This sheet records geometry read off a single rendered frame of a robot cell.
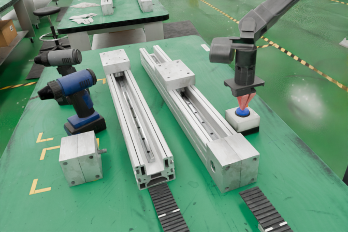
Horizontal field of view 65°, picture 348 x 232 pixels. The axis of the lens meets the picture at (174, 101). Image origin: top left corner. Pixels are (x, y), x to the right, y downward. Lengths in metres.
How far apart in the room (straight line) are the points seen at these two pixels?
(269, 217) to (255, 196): 0.05
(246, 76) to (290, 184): 0.30
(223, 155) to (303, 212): 0.21
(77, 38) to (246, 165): 2.01
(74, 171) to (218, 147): 0.38
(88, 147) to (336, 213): 0.61
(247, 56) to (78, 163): 0.53
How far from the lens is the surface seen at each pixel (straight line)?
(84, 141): 0.79
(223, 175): 0.67
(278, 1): 0.81
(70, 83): 0.87
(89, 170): 0.78
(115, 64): 1.15
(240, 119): 0.86
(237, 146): 0.70
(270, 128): 0.93
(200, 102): 0.89
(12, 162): 0.99
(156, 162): 0.74
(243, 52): 0.76
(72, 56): 1.09
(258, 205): 0.67
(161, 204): 0.69
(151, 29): 2.45
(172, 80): 0.95
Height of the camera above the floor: 1.33
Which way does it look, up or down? 31 degrees down
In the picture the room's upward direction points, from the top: 5 degrees counter-clockwise
